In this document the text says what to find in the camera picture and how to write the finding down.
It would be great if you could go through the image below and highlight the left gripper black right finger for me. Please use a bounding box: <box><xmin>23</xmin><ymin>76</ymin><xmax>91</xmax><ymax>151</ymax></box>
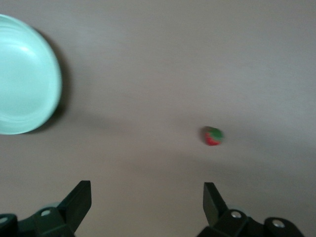
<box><xmin>196</xmin><ymin>182</ymin><xmax>304</xmax><ymax>237</ymax></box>

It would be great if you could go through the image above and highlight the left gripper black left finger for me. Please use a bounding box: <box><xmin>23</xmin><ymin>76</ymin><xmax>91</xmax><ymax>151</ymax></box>
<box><xmin>0</xmin><ymin>180</ymin><xmax>92</xmax><ymax>237</ymax></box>

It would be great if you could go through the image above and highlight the red strawberry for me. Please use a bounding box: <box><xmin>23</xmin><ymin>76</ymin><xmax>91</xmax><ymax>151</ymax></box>
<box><xmin>201</xmin><ymin>125</ymin><xmax>225</xmax><ymax>147</ymax></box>

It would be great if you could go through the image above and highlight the mint green round plate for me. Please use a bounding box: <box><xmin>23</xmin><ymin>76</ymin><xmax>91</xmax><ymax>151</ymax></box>
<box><xmin>0</xmin><ymin>13</ymin><xmax>62</xmax><ymax>135</ymax></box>

